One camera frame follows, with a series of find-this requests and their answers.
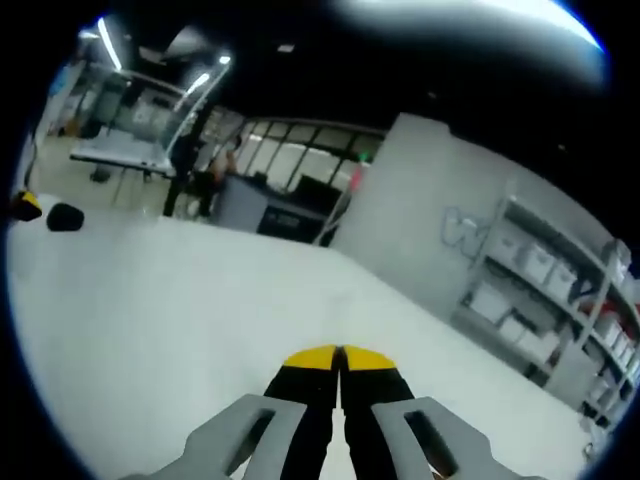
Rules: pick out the short strip ceiling light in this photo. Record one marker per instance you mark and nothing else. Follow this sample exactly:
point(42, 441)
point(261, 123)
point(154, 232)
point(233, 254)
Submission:
point(198, 83)

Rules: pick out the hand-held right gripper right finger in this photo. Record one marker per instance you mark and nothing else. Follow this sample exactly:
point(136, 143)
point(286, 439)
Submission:
point(440, 450)

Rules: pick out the grey metal shelf unit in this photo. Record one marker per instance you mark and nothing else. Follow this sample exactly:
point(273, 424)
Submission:
point(560, 305)

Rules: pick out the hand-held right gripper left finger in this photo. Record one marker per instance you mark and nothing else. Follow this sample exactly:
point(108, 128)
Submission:
point(235, 440)

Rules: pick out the white background work table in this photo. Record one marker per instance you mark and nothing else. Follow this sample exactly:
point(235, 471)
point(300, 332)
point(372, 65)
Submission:
point(120, 155)

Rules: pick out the black computer monitor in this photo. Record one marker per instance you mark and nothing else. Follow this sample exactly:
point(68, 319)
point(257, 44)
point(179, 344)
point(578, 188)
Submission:
point(317, 187)

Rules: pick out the large bright ceiling light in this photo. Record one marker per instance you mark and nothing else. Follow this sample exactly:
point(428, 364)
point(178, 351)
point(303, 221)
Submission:
point(500, 35)

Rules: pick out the group of white storage bins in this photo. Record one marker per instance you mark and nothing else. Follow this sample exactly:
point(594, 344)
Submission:
point(545, 300)

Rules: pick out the long strip ceiling light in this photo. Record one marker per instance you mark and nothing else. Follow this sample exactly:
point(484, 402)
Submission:
point(108, 42)

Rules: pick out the grey counter desk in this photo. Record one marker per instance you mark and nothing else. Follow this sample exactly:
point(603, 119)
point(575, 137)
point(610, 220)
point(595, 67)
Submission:
point(260, 205)

